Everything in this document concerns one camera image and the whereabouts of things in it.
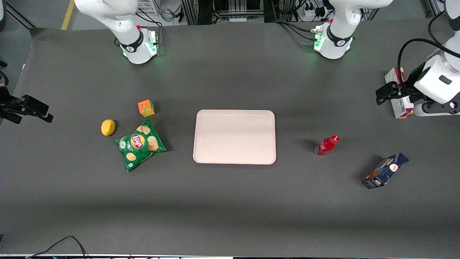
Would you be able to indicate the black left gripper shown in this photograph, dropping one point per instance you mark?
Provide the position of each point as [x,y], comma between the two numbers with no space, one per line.
[405,90]

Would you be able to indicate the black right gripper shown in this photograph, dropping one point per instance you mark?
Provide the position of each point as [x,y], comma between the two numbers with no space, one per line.
[10,106]

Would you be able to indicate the red cookie box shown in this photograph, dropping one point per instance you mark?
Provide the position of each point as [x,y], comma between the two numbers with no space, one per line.
[401,108]

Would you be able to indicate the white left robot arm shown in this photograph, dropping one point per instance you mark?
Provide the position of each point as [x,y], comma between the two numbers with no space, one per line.
[336,39]

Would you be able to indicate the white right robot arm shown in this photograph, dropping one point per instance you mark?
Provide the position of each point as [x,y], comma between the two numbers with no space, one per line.
[125,25]

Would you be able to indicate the blue cookie box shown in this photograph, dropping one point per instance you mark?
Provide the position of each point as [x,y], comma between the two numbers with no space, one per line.
[385,171]

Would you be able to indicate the beige plastic tray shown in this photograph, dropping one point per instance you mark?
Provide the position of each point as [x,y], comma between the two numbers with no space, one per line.
[234,136]

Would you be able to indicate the red drink bottle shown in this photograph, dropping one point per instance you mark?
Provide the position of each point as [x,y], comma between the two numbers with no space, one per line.
[326,145]

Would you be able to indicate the yellow lemon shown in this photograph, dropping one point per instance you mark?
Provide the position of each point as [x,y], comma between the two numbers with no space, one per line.
[107,127]

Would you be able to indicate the yellow floor tape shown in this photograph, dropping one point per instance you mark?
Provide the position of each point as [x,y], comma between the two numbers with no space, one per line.
[67,14]

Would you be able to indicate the white power strip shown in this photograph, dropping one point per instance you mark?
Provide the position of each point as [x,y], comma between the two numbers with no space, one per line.
[309,13]

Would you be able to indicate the green chips bag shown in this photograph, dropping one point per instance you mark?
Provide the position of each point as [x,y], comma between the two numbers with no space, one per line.
[138,147]

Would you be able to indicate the colourful puzzle cube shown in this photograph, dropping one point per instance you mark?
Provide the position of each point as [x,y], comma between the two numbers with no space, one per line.
[146,108]

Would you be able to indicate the white perforated case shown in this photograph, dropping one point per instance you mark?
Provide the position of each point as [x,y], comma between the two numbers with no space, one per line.
[147,6]

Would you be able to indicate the black aluminium equipment rack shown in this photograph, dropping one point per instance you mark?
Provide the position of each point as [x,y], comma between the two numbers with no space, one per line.
[222,10]

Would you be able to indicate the grey table mat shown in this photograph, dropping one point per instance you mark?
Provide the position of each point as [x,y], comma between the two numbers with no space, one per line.
[230,208]

